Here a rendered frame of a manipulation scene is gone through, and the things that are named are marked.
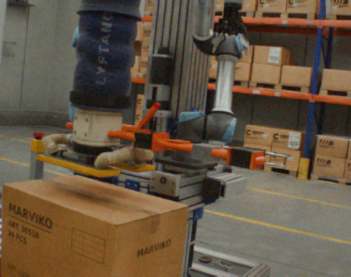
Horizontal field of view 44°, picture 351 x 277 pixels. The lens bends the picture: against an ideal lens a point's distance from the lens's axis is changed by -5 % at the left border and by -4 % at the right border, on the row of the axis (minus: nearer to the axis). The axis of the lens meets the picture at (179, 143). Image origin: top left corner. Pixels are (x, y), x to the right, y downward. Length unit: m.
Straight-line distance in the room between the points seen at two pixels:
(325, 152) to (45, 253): 7.34
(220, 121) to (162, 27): 0.64
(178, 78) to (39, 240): 1.12
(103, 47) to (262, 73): 7.56
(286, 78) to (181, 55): 6.62
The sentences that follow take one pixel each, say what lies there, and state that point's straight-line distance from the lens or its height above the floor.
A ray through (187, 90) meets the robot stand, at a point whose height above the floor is 1.36.
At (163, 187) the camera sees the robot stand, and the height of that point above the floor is 0.93.
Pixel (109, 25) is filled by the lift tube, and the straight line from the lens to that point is 1.56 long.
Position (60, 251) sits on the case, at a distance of 1.58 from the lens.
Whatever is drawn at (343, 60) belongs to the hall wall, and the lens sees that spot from 9.96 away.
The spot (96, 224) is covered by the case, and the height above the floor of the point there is 0.92.
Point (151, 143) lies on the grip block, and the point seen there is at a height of 1.18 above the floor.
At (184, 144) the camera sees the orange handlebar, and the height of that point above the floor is 1.19.
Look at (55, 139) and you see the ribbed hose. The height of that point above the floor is 1.13.
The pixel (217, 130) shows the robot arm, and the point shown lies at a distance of 2.06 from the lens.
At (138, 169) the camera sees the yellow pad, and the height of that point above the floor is 1.07.
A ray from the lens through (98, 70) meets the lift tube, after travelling 1.55.
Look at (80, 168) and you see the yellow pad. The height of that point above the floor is 1.07.
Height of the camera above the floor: 1.35
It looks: 6 degrees down
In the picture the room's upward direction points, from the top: 6 degrees clockwise
